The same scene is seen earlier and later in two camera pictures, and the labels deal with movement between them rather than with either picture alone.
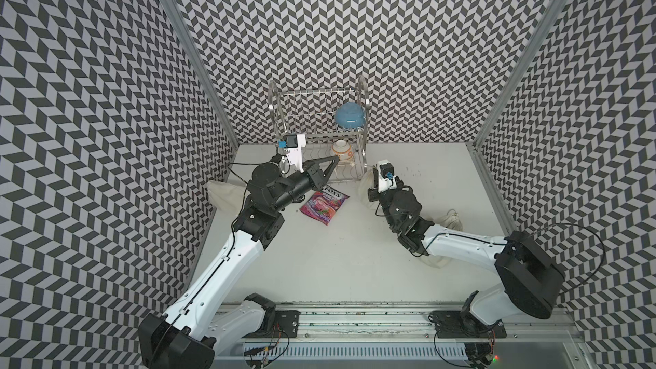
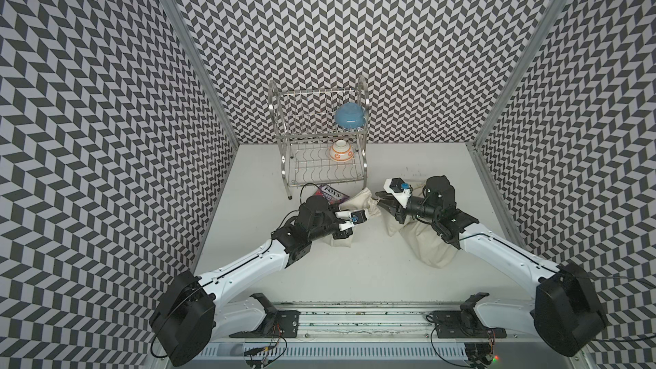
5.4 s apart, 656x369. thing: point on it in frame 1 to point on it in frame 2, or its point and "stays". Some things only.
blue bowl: x=350 y=115 stays
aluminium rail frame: x=395 y=336 stays
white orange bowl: x=342 y=148 stays
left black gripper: x=315 y=176 to x=342 y=234
